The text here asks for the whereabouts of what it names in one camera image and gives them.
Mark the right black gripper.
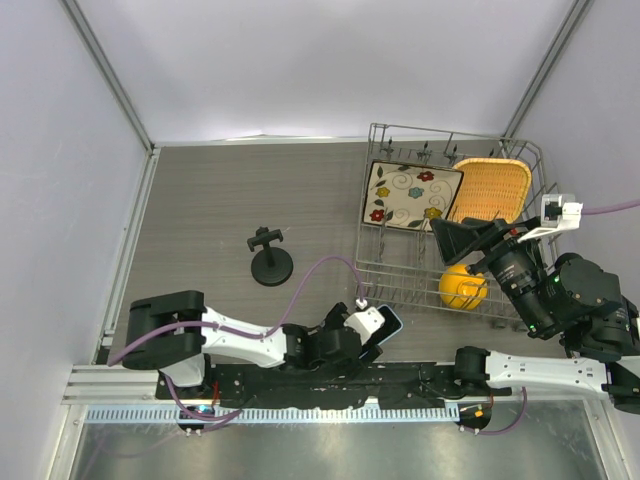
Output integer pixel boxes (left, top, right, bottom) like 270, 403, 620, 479
424, 215, 548, 333

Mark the grey wire dish rack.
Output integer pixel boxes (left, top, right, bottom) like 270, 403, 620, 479
355, 123, 559, 330

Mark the yellow bowl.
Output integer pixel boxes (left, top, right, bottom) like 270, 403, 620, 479
439, 264, 489, 311

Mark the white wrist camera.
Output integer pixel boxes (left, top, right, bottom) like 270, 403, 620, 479
344, 299, 385, 346
518, 194, 583, 243

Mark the white slotted cable duct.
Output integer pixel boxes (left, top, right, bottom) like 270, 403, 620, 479
85, 403, 459, 425

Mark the aluminium frame post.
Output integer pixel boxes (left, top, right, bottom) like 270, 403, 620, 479
58, 0, 155, 153
502, 0, 595, 138

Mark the orange woven basket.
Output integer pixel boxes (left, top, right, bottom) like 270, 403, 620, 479
448, 158, 532, 223

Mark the blue-cased smartphone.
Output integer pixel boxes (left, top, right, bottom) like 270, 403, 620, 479
360, 305, 403, 363

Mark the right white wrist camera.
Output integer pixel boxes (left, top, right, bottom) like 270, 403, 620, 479
518, 194, 583, 243

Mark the black phone stand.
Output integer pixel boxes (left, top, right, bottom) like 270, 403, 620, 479
247, 227, 294, 287

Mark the floral square plate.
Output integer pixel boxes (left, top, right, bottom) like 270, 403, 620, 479
361, 160, 463, 232

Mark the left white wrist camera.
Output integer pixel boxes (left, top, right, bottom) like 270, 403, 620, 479
344, 299, 385, 346

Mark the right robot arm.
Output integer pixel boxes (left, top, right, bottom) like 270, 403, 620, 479
430, 217, 639, 414

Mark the purple cable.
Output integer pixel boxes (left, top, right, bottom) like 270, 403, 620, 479
107, 255, 369, 434
477, 198, 640, 435

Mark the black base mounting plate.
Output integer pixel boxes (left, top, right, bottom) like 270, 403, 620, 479
174, 362, 512, 410

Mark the left aluminium frame post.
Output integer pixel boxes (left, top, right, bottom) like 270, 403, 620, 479
58, 0, 155, 153

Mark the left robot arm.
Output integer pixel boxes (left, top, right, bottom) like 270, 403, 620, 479
109, 290, 385, 399

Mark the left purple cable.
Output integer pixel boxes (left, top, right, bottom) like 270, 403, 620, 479
107, 255, 369, 434

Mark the right aluminium frame post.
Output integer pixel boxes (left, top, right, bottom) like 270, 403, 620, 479
502, 0, 595, 138

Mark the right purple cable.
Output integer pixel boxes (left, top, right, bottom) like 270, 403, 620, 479
477, 198, 640, 435

